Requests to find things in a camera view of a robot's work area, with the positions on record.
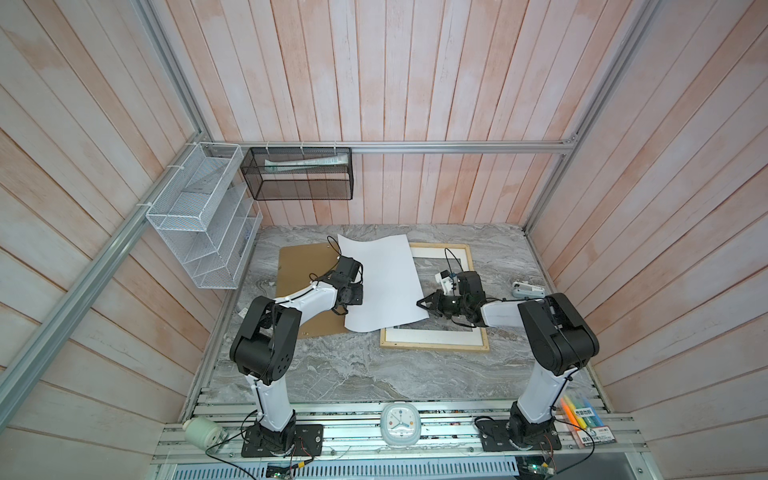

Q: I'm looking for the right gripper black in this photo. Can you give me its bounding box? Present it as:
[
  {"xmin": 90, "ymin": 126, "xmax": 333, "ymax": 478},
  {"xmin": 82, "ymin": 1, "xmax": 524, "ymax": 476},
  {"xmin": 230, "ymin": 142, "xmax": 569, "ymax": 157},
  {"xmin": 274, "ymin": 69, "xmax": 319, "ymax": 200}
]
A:
[{"xmin": 416, "ymin": 289, "xmax": 468, "ymax": 318}]

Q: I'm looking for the light wooden picture frame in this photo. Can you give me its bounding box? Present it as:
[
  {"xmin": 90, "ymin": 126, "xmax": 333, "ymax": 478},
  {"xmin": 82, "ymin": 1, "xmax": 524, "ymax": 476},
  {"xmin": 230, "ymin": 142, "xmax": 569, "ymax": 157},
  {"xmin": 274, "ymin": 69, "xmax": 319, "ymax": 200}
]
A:
[{"xmin": 379, "ymin": 242, "xmax": 490, "ymax": 353}]

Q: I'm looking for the autumn forest photo print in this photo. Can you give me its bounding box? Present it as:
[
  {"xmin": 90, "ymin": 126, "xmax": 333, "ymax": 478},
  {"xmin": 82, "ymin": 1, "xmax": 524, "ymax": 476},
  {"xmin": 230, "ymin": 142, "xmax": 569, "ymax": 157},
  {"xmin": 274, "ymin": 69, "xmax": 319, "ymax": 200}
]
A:
[{"xmin": 338, "ymin": 234, "xmax": 428, "ymax": 333}]

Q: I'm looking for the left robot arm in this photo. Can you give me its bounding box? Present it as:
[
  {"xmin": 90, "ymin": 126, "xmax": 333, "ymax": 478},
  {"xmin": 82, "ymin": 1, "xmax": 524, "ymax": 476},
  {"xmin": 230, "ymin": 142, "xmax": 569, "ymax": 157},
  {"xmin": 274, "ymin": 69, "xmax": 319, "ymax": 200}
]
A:
[{"xmin": 229, "ymin": 255, "xmax": 364, "ymax": 454}]

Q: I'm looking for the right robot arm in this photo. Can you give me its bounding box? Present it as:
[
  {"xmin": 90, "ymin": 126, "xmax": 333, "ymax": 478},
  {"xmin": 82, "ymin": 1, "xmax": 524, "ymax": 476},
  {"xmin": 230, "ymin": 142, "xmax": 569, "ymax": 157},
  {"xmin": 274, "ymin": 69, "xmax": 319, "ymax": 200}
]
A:
[{"xmin": 416, "ymin": 271, "xmax": 600, "ymax": 451}]

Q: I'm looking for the brown cardboard backing board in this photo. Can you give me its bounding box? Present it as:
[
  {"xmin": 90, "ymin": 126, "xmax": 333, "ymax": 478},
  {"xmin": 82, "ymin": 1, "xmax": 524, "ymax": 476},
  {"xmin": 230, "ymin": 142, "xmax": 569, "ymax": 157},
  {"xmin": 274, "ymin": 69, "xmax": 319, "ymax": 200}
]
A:
[{"xmin": 276, "ymin": 242, "xmax": 349, "ymax": 340}]

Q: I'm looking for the small white grey device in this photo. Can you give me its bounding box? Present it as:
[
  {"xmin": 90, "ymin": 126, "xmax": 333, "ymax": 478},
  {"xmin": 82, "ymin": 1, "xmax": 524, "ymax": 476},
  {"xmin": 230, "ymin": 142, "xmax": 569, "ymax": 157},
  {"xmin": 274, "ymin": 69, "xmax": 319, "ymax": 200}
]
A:
[{"xmin": 512, "ymin": 282, "xmax": 547, "ymax": 300}]

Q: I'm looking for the white desk clock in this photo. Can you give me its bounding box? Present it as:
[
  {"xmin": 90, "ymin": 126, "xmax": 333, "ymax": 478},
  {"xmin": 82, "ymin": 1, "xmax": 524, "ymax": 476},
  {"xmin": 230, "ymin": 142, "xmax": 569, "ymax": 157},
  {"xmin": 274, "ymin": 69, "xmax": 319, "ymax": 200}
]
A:
[{"xmin": 380, "ymin": 402, "xmax": 422, "ymax": 447}]

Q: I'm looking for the paper in black basket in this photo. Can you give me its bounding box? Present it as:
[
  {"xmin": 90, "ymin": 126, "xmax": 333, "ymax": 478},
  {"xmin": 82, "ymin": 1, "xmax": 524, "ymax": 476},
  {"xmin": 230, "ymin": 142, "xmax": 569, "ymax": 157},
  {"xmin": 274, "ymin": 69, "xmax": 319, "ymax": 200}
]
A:
[{"xmin": 263, "ymin": 154, "xmax": 350, "ymax": 174}]

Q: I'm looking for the pack of coloured highlighters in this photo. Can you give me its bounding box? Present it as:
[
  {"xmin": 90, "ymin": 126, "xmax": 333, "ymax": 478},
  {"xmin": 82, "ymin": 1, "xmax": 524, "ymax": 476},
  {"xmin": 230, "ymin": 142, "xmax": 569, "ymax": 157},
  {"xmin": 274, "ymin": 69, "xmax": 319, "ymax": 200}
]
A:
[{"xmin": 559, "ymin": 394, "xmax": 616, "ymax": 448}]

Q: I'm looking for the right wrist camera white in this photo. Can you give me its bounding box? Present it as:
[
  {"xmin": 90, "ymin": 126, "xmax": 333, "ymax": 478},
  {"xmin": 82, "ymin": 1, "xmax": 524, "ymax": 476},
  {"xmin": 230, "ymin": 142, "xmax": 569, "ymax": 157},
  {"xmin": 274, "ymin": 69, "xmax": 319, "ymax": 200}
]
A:
[{"xmin": 435, "ymin": 270, "xmax": 457, "ymax": 296}]

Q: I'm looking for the black wire mesh basket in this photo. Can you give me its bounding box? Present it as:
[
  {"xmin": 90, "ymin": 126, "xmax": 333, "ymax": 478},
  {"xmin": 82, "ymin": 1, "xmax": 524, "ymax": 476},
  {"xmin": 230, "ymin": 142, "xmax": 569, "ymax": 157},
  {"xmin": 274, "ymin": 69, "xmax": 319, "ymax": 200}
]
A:
[{"xmin": 240, "ymin": 146, "xmax": 355, "ymax": 201}]

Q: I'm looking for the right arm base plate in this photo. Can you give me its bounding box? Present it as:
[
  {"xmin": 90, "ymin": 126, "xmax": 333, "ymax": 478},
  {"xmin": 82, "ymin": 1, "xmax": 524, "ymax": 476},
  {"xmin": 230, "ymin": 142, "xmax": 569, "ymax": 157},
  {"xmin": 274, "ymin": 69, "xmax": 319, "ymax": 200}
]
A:
[{"xmin": 473, "ymin": 416, "xmax": 562, "ymax": 452}]

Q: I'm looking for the white wire mesh shelf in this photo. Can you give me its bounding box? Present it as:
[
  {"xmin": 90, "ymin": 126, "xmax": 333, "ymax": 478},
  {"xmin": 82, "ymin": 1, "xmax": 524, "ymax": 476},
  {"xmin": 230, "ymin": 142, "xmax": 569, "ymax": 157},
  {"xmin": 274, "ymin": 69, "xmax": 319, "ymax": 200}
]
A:
[{"xmin": 147, "ymin": 142, "xmax": 263, "ymax": 290}]

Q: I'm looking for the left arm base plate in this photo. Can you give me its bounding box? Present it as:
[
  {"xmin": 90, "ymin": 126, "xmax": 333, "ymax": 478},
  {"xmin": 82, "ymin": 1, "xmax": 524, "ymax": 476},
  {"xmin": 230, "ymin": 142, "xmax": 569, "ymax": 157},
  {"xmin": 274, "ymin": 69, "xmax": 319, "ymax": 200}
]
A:
[{"xmin": 241, "ymin": 423, "xmax": 324, "ymax": 458}]

